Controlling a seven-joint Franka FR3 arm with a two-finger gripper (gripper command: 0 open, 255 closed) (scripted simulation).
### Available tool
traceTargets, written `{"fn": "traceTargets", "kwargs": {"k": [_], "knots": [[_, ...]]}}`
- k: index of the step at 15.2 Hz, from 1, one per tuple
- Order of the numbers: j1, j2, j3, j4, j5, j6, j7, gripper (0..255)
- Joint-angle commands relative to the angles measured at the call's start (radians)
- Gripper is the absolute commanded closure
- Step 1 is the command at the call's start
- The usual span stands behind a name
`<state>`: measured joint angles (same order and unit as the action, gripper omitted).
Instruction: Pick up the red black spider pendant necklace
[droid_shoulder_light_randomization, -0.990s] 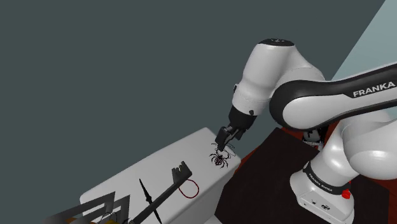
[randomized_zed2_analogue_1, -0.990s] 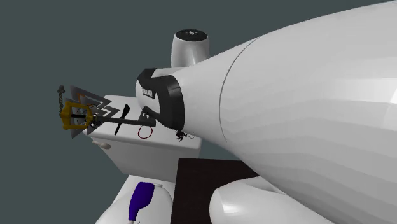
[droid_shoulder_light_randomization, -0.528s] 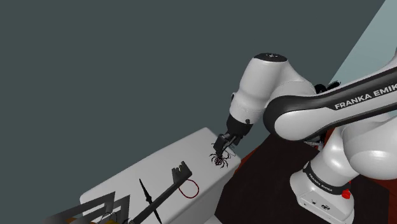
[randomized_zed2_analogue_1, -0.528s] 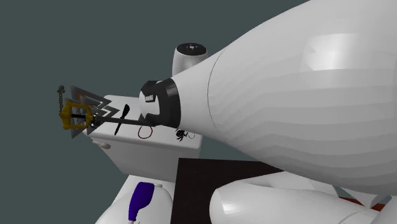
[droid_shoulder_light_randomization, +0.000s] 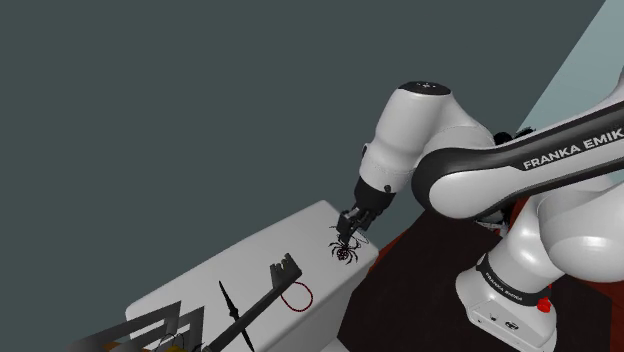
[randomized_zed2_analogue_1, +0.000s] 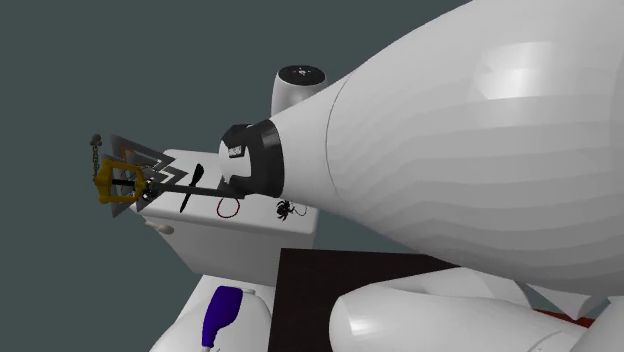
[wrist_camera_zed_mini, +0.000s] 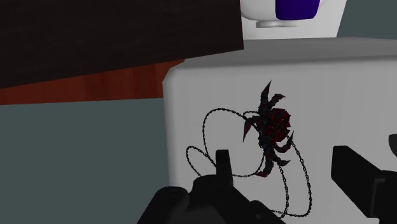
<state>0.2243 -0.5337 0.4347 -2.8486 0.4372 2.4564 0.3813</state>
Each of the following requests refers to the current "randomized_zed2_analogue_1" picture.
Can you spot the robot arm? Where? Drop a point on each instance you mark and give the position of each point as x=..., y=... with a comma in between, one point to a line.
x=463, y=146

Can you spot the black spider figure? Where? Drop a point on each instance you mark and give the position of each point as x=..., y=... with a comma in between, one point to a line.
x=282, y=209

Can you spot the white toilet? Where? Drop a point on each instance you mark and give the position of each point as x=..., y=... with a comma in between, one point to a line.
x=234, y=244

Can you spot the black feather-shaped thing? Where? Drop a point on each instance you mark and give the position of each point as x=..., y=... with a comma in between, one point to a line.
x=196, y=176

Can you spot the dark robot stand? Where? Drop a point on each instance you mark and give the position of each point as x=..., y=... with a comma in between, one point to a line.
x=302, y=292

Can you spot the grey zigzag triangular ornament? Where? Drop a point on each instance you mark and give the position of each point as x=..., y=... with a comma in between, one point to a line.
x=155, y=161

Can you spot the blue bottle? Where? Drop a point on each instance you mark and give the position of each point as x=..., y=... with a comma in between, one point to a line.
x=222, y=307

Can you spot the gold-hilted key sword toy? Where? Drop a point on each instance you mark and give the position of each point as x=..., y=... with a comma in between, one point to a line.
x=108, y=176

